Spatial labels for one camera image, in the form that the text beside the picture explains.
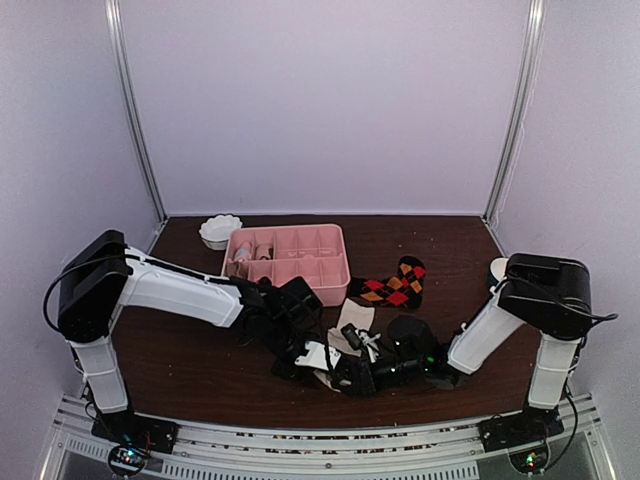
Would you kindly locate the beige rolled sock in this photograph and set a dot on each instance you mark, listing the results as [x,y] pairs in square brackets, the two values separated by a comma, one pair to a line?
[264,251]

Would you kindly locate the left aluminium frame post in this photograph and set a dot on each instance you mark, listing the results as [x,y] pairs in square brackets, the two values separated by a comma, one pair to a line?
[117,36]

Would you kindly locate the right aluminium frame post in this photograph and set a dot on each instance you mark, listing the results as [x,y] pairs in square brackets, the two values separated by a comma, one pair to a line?
[524,88]

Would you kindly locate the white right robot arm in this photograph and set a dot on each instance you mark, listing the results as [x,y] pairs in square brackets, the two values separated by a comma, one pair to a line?
[550,294]

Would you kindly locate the white dark blue cup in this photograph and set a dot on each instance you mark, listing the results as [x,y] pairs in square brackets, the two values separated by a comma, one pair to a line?
[497,271]

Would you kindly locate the aluminium frame post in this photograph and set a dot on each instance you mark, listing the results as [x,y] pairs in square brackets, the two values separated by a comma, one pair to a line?
[117,36]
[524,88]

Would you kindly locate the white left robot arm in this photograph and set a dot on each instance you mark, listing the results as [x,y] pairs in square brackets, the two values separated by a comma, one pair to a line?
[108,275]

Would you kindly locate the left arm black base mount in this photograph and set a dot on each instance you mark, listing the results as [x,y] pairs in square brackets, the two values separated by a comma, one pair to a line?
[133,430]

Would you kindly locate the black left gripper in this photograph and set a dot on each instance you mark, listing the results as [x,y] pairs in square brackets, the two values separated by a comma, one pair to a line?
[280,369]

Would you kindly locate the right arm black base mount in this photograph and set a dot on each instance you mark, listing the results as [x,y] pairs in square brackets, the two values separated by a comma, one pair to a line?
[530,425]

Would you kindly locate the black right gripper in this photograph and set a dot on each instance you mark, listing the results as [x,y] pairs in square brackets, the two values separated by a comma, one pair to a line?
[368,384]

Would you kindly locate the beige brown striped sock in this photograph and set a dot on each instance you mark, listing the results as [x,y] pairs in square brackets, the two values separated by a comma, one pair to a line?
[357,346]

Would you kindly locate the front aluminium rail base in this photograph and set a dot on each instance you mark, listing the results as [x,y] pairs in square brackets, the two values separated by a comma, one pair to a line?
[445,450]

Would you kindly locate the black red argyle sock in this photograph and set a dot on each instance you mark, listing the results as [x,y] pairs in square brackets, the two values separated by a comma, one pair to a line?
[402,290]

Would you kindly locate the white scalloped ceramic bowl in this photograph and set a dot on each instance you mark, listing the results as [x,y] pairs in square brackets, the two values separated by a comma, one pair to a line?
[216,231]

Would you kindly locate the pink and mint rolled sock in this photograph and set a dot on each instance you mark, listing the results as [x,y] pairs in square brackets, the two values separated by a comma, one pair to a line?
[243,253]

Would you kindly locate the pink divided organizer tray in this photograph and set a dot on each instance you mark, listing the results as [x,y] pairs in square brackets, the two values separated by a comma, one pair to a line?
[315,252]

